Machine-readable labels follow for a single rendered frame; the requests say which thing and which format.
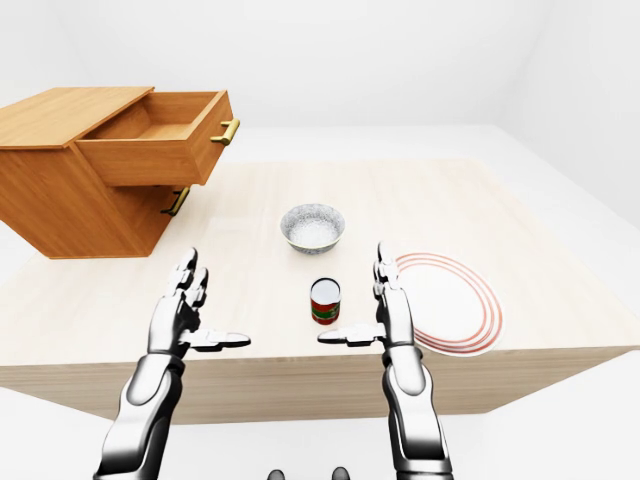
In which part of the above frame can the red and green tin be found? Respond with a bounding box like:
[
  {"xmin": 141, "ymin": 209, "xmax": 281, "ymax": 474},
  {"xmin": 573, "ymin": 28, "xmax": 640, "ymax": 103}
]
[{"xmin": 309, "ymin": 278, "xmax": 342, "ymax": 326}]

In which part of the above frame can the white plate with red rings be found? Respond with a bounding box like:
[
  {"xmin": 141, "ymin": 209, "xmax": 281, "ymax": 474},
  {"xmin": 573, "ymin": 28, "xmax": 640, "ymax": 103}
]
[{"xmin": 392, "ymin": 252, "xmax": 503, "ymax": 358}]

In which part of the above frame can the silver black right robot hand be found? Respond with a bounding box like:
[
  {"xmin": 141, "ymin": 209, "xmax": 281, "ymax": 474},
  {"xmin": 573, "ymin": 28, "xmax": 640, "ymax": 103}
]
[{"xmin": 317, "ymin": 241, "xmax": 418, "ymax": 353}]

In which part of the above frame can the brass drawer handle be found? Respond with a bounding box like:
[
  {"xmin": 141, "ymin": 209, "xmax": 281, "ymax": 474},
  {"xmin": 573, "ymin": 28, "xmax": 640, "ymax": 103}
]
[
  {"xmin": 209, "ymin": 118, "xmax": 242, "ymax": 147},
  {"xmin": 160, "ymin": 186, "xmax": 192, "ymax": 218}
]

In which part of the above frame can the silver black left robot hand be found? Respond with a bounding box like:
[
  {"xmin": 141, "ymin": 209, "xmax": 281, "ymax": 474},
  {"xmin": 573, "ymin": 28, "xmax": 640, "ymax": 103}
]
[{"xmin": 144, "ymin": 247, "xmax": 252, "ymax": 359}]

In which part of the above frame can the patterned white bowl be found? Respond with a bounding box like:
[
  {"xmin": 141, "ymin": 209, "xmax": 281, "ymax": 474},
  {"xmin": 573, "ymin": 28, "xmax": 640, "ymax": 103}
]
[{"xmin": 279, "ymin": 202, "xmax": 347, "ymax": 257}]

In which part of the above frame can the wooden cabinet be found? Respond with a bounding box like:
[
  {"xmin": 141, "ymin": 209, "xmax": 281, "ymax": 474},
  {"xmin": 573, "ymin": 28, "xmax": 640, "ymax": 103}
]
[{"xmin": 0, "ymin": 86, "xmax": 192, "ymax": 260}]

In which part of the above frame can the open wooden drawer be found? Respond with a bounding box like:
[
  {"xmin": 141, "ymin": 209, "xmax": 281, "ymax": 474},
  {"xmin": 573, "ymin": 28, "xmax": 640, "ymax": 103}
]
[{"xmin": 74, "ymin": 90, "xmax": 235, "ymax": 188}]

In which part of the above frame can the closed wooden drawer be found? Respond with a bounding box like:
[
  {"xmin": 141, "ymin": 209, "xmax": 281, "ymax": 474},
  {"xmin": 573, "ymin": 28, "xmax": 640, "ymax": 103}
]
[{"xmin": 106, "ymin": 184, "xmax": 191, "ymax": 258}]

